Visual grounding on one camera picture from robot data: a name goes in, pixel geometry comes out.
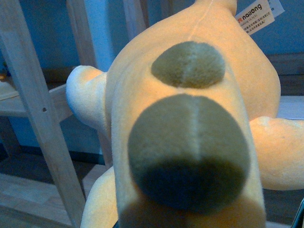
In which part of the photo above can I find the white printed toy label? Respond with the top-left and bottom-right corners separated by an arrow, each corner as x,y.
235,0 -> 285,36

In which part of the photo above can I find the left wooden shelf unit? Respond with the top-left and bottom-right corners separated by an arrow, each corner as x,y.
0,0 -> 152,228

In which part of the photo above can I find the yellow plush dinosaur toy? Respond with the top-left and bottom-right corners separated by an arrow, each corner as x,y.
66,0 -> 304,228

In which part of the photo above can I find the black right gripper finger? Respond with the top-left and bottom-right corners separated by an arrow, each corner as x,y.
291,200 -> 304,228

